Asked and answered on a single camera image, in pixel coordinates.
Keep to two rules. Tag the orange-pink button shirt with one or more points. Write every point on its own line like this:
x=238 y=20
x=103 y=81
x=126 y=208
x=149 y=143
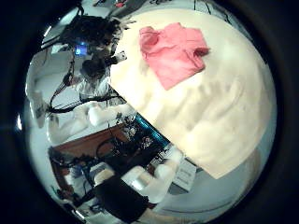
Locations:
x=174 y=53

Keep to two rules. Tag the blue lit computer screen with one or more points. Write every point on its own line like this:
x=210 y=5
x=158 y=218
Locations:
x=81 y=50

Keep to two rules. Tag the person in white shirt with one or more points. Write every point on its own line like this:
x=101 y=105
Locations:
x=93 y=85

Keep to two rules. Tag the brown wooden base board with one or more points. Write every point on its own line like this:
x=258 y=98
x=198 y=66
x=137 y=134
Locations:
x=81 y=143

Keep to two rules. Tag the black electronics stack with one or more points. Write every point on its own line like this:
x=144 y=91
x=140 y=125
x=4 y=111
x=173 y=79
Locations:
x=130 y=152

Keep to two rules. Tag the person in black shirt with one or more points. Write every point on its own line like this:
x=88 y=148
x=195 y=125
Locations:
x=121 y=199

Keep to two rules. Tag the white control box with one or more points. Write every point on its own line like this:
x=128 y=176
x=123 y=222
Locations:
x=187 y=174

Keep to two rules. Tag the blue table edge rail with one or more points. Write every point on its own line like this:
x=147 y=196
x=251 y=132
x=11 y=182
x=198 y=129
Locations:
x=152 y=130

